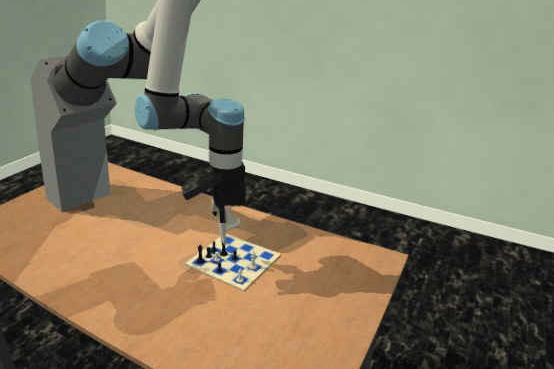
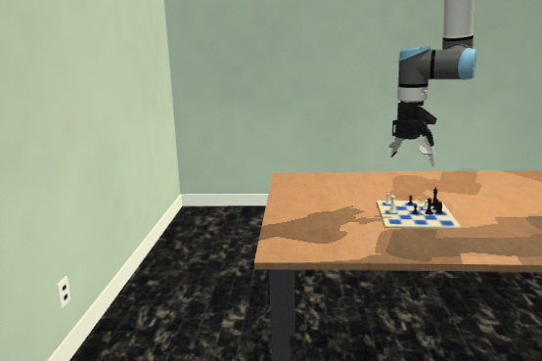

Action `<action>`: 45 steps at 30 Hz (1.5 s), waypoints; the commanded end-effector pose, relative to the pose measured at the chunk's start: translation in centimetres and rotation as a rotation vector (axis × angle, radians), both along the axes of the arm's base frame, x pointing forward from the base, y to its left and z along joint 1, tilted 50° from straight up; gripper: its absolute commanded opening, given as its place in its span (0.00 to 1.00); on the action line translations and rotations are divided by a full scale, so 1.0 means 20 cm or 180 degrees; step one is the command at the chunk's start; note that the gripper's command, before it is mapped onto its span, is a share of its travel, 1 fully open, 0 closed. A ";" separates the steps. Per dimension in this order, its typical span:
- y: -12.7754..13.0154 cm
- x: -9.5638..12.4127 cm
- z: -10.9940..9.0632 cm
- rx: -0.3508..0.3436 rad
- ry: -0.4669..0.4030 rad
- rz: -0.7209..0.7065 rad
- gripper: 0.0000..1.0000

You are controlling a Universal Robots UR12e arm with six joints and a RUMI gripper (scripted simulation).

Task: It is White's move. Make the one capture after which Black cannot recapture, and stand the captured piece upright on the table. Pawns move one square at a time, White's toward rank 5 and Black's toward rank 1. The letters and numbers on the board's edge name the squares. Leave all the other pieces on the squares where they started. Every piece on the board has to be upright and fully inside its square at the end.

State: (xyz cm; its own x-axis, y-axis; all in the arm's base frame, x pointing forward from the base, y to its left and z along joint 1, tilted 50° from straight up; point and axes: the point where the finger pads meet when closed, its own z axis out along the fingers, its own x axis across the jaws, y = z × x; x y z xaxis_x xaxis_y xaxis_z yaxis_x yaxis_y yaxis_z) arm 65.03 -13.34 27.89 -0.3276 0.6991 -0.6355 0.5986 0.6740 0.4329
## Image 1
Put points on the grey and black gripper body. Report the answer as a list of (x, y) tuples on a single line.
[(233, 184)]

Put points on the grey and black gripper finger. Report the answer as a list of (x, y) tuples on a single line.
[(231, 222), (214, 208)]

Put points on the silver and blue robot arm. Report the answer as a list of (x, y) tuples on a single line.
[(100, 54)]

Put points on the blue and cream chessboard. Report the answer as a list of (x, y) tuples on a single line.
[(264, 258)]

